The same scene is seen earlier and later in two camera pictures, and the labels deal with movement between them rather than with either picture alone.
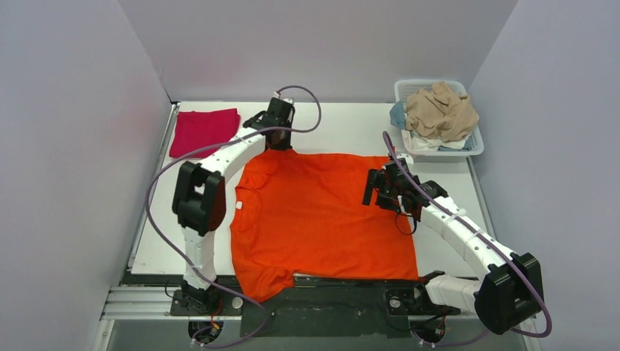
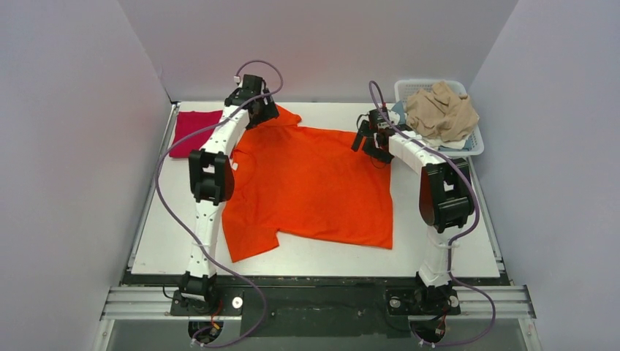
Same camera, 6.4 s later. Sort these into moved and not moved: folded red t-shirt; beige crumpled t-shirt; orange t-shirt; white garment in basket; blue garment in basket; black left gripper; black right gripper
Moved: black left gripper; black right gripper; orange t-shirt
Not moved: blue garment in basket; beige crumpled t-shirt; folded red t-shirt; white garment in basket
